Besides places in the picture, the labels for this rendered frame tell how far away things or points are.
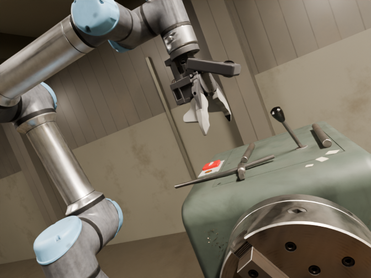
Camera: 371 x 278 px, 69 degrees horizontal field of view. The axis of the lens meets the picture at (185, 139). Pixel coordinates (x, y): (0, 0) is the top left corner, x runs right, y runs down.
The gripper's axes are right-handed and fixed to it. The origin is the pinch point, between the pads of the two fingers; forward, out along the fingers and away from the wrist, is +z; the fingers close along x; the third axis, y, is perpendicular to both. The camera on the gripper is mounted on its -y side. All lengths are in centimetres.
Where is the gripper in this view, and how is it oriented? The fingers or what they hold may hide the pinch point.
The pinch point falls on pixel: (221, 127)
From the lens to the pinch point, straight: 64.2
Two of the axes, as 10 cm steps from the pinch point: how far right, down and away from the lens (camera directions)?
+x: -4.9, 2.7, -8.3
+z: 3.7, 9.3, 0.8
